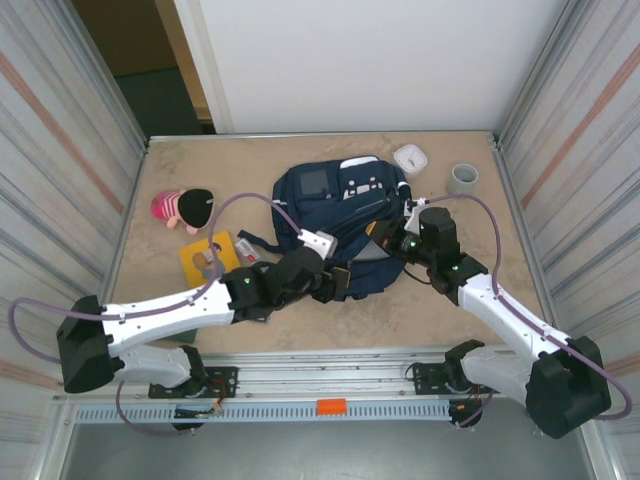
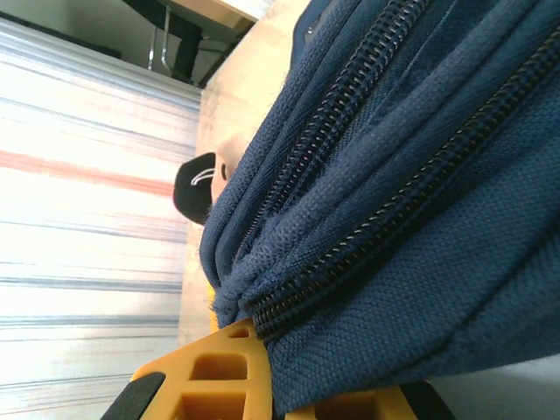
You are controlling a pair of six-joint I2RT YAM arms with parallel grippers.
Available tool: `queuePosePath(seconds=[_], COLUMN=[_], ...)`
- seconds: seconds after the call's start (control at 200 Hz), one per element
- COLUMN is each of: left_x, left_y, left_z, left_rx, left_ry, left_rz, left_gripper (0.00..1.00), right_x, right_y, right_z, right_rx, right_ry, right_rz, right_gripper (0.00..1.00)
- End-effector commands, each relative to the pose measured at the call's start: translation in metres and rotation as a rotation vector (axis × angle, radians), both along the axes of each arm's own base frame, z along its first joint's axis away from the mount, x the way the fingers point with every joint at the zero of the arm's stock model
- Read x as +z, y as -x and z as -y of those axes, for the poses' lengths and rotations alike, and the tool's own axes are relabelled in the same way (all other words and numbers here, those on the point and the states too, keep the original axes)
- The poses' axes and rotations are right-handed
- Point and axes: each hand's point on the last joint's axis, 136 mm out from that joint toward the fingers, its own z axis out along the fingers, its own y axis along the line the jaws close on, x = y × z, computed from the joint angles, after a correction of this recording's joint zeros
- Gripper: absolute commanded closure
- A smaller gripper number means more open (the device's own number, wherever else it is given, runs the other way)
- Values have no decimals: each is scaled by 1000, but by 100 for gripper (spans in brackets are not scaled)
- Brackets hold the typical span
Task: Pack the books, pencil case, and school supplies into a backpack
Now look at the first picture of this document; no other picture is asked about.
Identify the small red white packet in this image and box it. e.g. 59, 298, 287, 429
234, 238, 264, 262

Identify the navy blue backpack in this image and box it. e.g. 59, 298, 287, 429
237, 154, 416, 301

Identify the yellow picture book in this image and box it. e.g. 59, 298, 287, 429
179, 230, 241, 289

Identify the grey cup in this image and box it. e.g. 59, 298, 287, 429
446, 163, 480, 197

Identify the pink striped plush doll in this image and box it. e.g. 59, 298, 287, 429
151, 188, 217, 235

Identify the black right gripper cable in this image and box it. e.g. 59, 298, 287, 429
399, 258, 439, 287

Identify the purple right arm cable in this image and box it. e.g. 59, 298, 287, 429
424, 193, 634, 430

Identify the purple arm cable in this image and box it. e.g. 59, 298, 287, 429
424, 193, 634, 430
9, 192, 306, 437

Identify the aluminium mounting rail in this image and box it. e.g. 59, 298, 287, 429
52, 349, 591, 404

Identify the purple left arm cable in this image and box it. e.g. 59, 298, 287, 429
9, 192, 306, 437

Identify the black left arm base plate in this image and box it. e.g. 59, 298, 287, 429
149, 366, 239, 400

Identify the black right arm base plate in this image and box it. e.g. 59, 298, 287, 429
410, 362, 504, 396

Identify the grey slotted cable duct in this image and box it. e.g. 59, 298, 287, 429
73, 402, 451, 424

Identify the aluminium enclosure post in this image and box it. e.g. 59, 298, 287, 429
59, 0, 151, 151
492, 0, 589, 151

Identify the white door frame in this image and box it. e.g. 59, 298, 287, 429
154, 0, 236, 135

